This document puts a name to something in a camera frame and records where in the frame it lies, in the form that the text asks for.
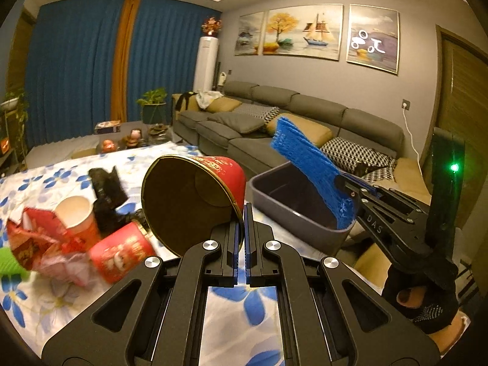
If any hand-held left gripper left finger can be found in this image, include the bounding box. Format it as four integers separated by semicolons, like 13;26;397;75
41;202;246;366

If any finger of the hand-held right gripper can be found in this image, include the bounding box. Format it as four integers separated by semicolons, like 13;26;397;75
345;194;428;264
337;173;431;222

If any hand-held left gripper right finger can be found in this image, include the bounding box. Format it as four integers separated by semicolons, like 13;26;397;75
246;202;440;366

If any dark grey plastic bin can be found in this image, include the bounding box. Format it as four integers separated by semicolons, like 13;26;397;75
249;162;355;256

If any blue knitted cloth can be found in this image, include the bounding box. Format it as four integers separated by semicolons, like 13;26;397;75
271;116;357;229

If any large red paper bucket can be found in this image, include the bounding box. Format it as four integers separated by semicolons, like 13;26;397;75
141;155;246;257

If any person's right forearm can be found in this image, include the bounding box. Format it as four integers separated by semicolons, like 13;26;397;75
429;309;469;355

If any person's right hand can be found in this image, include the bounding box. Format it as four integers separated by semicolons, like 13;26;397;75
381;253;460;332

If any large black white patterned cushion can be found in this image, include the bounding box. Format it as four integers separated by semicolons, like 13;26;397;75
320;137;397;168

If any grey sectional sofa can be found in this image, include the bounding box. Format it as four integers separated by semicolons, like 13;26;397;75
172;81;435;290

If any large yellow cushion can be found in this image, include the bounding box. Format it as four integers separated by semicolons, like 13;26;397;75
265;116;333;143

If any small black plastic bag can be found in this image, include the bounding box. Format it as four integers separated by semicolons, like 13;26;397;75
114;210;147;233

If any red printed paper cup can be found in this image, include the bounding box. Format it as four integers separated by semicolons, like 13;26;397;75
89;223;157;285

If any wooden door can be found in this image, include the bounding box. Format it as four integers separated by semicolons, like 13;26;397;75
435;25;488;306

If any flat grey cushion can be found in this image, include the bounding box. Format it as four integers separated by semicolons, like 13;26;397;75
208;112;265;134

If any small yellow cushion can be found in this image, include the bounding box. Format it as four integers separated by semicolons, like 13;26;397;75
206;97;242;113

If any purple abstract painting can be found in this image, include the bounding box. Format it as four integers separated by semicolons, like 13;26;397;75
346;5;400;75

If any white cloth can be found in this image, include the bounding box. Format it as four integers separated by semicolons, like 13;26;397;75
196;90;224;108

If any black clothing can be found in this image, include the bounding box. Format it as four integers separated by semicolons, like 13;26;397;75
173;93;199;113

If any red paper cup white inside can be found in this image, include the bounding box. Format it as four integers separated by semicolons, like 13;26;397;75
55;196;102;242

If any potted plant in dark pot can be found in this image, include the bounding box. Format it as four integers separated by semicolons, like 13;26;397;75
136;88;168;124

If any sailboat and tree painting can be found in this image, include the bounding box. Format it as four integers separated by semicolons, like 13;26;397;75
262;4;344;62

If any flat printed box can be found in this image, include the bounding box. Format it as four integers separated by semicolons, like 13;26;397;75
94;121;122;134

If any white standing air conditioner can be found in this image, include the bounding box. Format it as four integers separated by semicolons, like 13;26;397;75
193;36;220;92

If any blue floral tablecloth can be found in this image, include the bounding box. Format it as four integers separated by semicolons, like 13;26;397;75
0;141;382;366

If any red printed packet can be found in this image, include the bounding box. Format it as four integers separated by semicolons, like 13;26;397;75
5;208;73;275

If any small landscape painting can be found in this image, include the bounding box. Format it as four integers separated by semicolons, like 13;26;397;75
234;11;265;56

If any narrow blue curtain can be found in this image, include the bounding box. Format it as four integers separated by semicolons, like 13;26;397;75
127;0;224;123

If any green object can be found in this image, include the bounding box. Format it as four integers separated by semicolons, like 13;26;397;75
0;248;29;279

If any red gold flower decoration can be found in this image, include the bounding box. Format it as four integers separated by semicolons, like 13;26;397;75
201;16;222;38

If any orange curtain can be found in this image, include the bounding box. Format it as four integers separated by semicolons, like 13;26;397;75
110;0;142;123

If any wide blue curtain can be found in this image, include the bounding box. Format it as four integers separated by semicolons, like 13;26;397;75
25;0;128;149

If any potted plant on stand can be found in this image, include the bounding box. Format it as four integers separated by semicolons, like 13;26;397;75
0;91;29;168

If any white charging cable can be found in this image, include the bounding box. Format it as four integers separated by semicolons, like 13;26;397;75
403;107;424;168

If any wooden wall panel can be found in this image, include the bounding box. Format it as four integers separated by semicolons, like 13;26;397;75
5;9;37;96

